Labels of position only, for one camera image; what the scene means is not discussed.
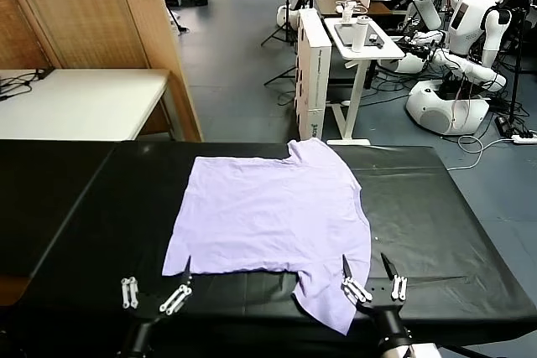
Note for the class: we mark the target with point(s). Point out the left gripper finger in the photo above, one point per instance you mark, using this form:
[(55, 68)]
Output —
[(129, 293), (176, 297)]

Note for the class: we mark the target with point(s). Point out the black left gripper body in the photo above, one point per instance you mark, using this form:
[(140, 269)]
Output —
[(138, 333)]

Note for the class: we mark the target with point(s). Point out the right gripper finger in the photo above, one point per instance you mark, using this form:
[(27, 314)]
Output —
[(398, 286), (354, 286)]

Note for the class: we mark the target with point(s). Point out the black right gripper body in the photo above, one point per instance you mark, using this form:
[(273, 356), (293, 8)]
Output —
[(388, 320)]

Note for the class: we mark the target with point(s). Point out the lavender short-sleeve t-shirt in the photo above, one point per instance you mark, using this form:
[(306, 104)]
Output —
[(268, 215)]

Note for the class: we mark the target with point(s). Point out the white rounded robot base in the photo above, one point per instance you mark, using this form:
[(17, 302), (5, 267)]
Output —
[(283, 14)]

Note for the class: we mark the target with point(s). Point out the large black table cover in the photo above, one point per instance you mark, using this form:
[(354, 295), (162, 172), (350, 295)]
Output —
[(398, 177)]

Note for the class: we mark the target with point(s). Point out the black floor power adapter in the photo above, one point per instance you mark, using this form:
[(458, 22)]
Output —
[(502, 125)]

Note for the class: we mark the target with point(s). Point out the white power strip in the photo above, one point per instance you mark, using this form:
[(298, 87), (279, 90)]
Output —
[(524, 138)]

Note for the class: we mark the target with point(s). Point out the white rectangular table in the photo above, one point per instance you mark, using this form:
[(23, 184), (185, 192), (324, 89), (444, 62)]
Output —
[(84, 102)]

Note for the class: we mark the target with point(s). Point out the tall white cardboard box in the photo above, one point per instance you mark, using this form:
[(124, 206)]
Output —
[(312, 81)]

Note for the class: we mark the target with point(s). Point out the white standing desk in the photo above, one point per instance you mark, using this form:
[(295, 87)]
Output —
[(369, 51)]

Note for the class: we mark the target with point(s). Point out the small black handheld device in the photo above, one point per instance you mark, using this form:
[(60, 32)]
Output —
[(373, 39)]

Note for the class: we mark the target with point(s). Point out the white insulated bottle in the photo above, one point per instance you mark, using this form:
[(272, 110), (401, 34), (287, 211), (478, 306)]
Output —
[(360, 35)]

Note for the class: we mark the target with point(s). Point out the grey tablet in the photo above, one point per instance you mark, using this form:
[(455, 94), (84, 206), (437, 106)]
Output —
[(345, 33)]

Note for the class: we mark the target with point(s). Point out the tall black tripod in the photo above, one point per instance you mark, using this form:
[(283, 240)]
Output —
[(518, 60)]

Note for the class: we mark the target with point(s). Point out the white cup-shaped desk device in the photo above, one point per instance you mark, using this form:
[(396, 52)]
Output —
[(347, 14)]

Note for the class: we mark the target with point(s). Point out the white humanoid robot on base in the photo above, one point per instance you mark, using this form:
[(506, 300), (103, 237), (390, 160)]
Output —
[(465, 18)]

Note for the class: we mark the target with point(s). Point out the black monitor tripod stand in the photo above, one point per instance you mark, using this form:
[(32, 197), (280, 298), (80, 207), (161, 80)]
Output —
[(288, 10)]

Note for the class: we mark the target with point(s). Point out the brown wooden desk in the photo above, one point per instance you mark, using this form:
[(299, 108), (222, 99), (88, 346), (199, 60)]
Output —
[(327, 1)]

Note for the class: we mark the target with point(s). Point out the wooden folding screen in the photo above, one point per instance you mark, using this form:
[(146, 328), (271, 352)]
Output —
[(84, 6)]

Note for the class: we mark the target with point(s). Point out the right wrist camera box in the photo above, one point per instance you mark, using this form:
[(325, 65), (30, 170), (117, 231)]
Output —
[(423, 351)]

